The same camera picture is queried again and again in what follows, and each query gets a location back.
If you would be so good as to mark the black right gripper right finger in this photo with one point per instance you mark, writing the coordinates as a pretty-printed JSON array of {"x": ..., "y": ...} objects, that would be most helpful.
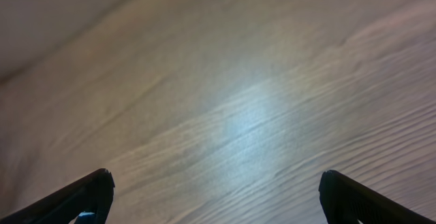
[{"x": 345, "y": 201}]

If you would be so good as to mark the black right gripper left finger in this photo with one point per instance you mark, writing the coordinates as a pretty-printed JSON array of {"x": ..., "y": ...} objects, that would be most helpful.
[{"x": 87, "y": 200}]

